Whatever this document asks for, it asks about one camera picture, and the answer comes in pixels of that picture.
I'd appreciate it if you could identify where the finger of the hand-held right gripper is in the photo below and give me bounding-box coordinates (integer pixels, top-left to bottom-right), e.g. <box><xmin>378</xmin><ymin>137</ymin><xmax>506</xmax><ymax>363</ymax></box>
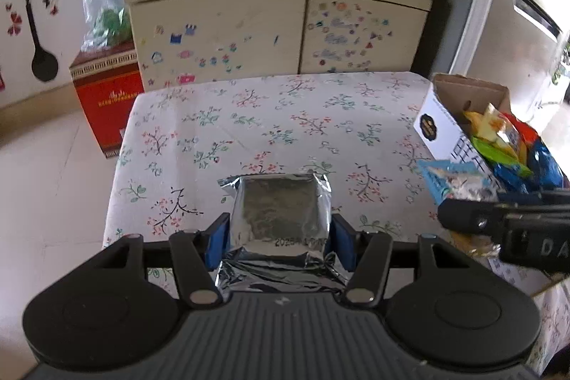
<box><xmin>437</xmin><ymin>197</ymin><xmax>506</xmax><ymax>237</ymax></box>

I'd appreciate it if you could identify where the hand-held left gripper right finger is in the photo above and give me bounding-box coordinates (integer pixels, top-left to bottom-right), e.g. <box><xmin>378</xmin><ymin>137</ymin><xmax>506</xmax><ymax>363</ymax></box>
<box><xmin>332</xmin><ymin>213</ymin><xmax>457</xmax><ymax>306</ymax></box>

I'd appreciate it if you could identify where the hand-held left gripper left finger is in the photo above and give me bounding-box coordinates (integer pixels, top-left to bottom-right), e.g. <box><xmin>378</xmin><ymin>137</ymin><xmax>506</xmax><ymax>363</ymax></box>
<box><xmin>104</xmin><ymin>213</ymin><xmax>231</xmax><ymax>308</ymax></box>

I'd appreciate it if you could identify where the light blue cartoon snack packet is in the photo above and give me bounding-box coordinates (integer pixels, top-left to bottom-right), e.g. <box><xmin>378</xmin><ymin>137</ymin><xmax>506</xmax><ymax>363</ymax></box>
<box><xmin>419</xmin><ymin>160</ymin><xmax>500</xmax><ymax>203</ymax></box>

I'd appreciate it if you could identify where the silver foil snack packet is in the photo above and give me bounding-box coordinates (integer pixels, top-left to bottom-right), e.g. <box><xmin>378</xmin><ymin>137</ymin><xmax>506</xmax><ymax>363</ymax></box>
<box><xmin>216</xmin><ymin>171</ymin><xmax>349</xmax><ymax>303</ymax></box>

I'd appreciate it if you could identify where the green snack packet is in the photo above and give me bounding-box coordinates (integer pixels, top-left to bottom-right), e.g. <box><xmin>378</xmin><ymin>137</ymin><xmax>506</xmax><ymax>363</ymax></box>
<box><xmin>471</xmin><ymin>136</ymin><xmax>534</xmax><ymax>179</ymax></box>

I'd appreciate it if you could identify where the cardboard box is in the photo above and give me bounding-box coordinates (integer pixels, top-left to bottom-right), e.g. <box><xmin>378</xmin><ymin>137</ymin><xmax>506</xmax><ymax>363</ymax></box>
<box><xmin>412</xmin><ymin>73</ymin><xmax>570</xmax><ymax>297</ymax></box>

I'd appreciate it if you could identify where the red snack packet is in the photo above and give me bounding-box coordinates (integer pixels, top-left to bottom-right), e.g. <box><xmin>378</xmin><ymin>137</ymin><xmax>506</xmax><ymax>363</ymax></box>
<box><xmin>512</xmin><ymin>114</ymin><xmax>540</xmax><ymax>146</ymax></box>

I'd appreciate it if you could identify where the floral tablecloth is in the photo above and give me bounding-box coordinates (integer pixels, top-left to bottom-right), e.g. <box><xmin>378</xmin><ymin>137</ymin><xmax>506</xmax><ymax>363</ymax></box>
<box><xmin>102</xmin><ymin>71</ymin><xmax>570</xmax><ymax>368</ymax></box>

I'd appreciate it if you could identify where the red gift box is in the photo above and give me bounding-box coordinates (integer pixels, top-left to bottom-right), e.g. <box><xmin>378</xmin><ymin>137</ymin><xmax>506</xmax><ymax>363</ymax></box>
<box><xmin>69</xmin><ymin>42</ymin><xmax>146</xmax><ymax>161</ymax></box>

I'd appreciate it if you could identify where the beige wooden cabinet with stickers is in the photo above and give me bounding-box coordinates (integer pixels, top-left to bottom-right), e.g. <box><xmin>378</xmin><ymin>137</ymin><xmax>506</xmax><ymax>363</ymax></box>
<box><xmin>120</xmin><ymin>0</ymin><xmax>437</xmax><ymax>92</ymax></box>

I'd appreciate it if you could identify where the clear plastic bag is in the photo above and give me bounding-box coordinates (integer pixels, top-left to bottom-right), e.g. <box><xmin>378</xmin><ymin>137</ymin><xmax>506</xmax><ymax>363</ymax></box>
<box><xmin>81</xmin><ymin>0</ymin><xmax>133</xmax><ymax>52</ymax></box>

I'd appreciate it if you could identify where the green leaf wall sticker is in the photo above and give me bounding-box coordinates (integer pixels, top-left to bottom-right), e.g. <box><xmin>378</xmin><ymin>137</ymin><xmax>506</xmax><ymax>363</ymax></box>
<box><xmin>551</xmin><ymin>45</ymin><xmax>570</xmax><ymax>97</ymax></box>

